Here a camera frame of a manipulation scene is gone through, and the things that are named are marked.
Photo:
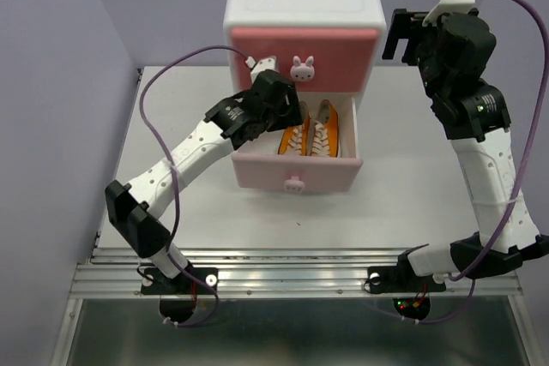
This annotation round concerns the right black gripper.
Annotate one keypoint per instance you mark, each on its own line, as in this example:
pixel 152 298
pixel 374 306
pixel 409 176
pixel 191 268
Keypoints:
pixel 410 25

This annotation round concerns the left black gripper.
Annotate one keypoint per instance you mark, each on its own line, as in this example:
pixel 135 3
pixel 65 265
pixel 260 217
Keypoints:
pixel 291 115

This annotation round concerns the pink bunny knob top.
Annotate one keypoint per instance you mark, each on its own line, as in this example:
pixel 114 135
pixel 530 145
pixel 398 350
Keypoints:
pixel 302 70

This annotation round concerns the pink bunny knob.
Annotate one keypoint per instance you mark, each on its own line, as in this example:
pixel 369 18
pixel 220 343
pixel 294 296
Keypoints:
pixel 294 185
pixel 302 70

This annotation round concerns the orange sneaker front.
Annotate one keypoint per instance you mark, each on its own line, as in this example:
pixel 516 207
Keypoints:
pixel 294 140

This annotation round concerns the orange sneaker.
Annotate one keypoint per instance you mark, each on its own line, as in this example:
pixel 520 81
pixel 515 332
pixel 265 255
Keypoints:
pixel 294 140
pixel 325 132

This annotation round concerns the dark pink top drawer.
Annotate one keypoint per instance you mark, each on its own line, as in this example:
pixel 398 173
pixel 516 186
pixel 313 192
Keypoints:
pixel 342 56

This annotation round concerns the light pink bottom drawer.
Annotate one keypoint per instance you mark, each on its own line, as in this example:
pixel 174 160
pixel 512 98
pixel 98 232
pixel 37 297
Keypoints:
pixel 257 164

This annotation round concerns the pink bunny knob bottom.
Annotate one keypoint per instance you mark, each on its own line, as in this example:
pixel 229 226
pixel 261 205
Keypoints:
pixel 294 185

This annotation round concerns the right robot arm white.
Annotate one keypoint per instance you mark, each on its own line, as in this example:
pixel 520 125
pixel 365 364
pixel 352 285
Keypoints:
pixel 476 121

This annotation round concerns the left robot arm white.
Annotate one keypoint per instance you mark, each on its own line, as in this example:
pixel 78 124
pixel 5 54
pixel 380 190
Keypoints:
pixel 134 208

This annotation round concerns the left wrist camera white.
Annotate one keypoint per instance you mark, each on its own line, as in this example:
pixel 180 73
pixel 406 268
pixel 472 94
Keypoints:
pixel 266 63

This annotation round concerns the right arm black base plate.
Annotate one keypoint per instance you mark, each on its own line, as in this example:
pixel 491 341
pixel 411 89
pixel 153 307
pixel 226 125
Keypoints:
pixel 411 292

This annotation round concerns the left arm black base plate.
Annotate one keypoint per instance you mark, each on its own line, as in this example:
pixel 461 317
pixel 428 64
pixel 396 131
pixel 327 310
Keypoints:
pixel 188 300

